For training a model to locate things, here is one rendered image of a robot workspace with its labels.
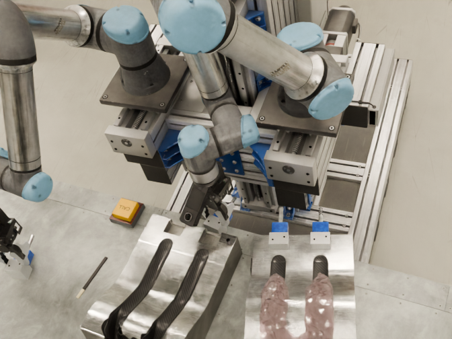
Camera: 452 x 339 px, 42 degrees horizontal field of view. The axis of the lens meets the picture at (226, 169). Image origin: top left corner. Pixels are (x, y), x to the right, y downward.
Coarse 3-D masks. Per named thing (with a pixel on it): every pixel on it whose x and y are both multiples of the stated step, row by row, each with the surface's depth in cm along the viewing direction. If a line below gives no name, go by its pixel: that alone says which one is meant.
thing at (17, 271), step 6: (30, 240) 175; (30, 252) 172; (30, 258) 172; (12, 264) 168; (18, 264) 167; (6, 270) 167; (12, 270) 167; (18, 270) 166; (24, 270) 168; (30, 270) 171; (12, 276) 170; (18, 276) 170; (24, 276) 169
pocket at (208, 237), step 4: (204, 232) 160; (208, 232) 160; (212, 232) 160; (204, 236) 160; (208, 236) 161; (212, 236) 160; (216, 236) 159; (220, 236) 159; (200, 240) 158; (204, 240) 160; (208, 240) 160; (212, 240) 160; (216, 240) 160; (212, 244) 159; (216, 244) 159
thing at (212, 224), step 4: (232, 200) 170; (212, 216) 166; (216, 216) 167; (232, 216) 169; (208, 220) 165; (212, 220) 165; (216, 220) 165; (204, 224) 164; (208, 224) 164; (212, 224) 164; (216, 224) 164; (220, 224) 164; (208, 228) 165; (212, 228) 164; (216, 228) 163; (220, 228) 163; (224, 228) 166; (216, 232) 164; (220, 232) 164; (224, 232) 167
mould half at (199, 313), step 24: (144, 240) 160; (192, 240) 158; (144, 264) 156; (168, 264) 155; (216, 264) 152; (120, 288) 152; (168, 288) 151; (216, 288) 149; (96, 312) 145; (144, 312) 144; (192, 312) 144; (216, 312) 153; (96, 336) 142; (168, 336) 138; (192, 336) 141
